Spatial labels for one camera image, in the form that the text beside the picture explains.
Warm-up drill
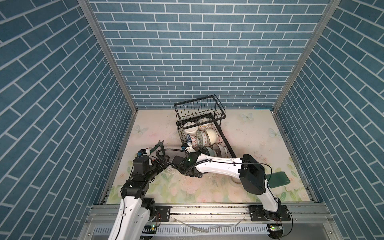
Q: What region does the green rimmed striped bowl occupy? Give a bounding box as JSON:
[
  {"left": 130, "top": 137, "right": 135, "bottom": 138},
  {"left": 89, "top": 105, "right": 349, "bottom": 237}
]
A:
[{"left": 196, "top": 130, "right": 210, "bottom": 148}]

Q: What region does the plain white ceramic bowl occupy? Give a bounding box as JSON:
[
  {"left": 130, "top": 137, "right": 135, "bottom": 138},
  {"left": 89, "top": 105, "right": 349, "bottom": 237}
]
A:
[{"left": 183, "top": 122, "right": 199, "bottom": 136}]

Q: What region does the blue floral patterned bowl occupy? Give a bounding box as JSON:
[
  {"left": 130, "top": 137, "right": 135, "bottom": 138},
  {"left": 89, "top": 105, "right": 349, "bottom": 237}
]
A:
[{"left": 186, "top": 134, "right": 199, "bottom": 149}]

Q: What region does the brown striped ceramic bowl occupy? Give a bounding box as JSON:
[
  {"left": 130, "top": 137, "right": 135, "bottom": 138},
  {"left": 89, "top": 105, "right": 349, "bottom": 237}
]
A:
[{"left": 213, "top": 144, "right": 229, "bottom": 158}]

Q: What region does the cream ceramic bowl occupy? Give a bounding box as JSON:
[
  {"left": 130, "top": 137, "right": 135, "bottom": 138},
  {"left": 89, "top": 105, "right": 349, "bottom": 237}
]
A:
[{"left": 205, "top": 128, "right": 219, "bottom": 145}]

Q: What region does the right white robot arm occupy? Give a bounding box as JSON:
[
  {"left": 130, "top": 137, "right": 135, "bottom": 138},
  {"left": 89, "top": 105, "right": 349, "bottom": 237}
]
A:
[{"left": 164, "top": 146, "right": 281, "bottom": 219}]

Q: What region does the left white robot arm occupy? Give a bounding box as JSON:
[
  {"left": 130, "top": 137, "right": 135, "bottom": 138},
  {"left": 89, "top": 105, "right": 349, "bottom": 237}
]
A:
[{"left": 109, "top": 155, "right": 170, "bottom": 240}]

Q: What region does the left controller board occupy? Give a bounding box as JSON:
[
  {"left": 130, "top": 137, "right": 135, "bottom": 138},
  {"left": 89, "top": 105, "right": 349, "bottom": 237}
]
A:
[{"left": 141, "top": 225, "right": 158, "bottom": 239}]

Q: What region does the controller board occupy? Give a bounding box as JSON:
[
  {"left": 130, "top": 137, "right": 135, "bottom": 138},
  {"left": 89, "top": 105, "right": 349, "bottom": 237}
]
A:
[
  {"left": 141, "top": 225, "right": 158, "bottom": 239},
  {"left": 267, "top": 224, "right": 284, "bottom": 240}
]

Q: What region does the green sponge pad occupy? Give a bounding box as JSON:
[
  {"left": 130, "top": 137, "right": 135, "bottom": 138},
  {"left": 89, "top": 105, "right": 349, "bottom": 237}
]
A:
[{"left": 266, "top": 172, "right": 291, "bottom": 189}]

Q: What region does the right controller board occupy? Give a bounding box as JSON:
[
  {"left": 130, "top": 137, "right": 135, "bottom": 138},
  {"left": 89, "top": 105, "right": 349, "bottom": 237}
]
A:
[{"left": 267, "top": 224, "right": 284, "bottom": 240}]

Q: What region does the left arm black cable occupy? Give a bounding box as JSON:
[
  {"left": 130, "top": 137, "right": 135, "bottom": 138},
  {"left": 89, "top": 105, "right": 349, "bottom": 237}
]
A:
[{"left": 113, "top": 146, "right": 171, "bottom": 240}]

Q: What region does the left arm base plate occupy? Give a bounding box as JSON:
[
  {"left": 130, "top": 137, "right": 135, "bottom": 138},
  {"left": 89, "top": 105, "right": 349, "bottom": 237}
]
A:
[{"left": 156, "top": 205, "right": 172, "bottom": 223}]

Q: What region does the black wire dish rack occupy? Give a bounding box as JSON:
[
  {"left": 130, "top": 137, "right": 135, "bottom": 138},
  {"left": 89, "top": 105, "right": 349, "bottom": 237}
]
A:
[{"left": 174, "top": 95, "right": 236, "bottom": 158}]

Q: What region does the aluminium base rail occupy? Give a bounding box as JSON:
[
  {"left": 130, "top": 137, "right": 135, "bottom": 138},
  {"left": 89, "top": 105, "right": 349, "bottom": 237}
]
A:
[{"left": 80, "top": 202, "right": 334, "bottom": 232}]

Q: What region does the white cable tie strip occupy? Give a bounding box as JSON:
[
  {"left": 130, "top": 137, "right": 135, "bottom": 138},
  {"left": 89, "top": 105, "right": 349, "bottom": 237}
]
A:
[{"left": 174, "top": 218, "right": 246, "bottom": 233}]

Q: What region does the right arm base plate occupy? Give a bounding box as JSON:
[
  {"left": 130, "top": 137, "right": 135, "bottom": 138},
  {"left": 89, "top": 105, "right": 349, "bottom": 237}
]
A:
[{"left": 249, "top": 205, "right": 292, "bottom": 222}]

